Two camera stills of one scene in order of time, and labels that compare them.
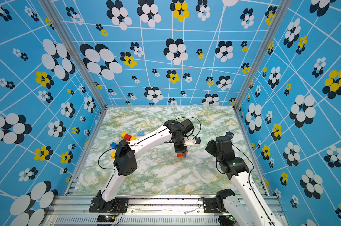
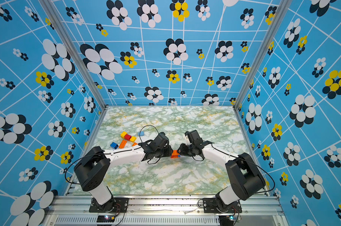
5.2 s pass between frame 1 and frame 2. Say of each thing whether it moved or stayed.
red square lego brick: stayed
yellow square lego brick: stayed
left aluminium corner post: stayed
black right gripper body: moved
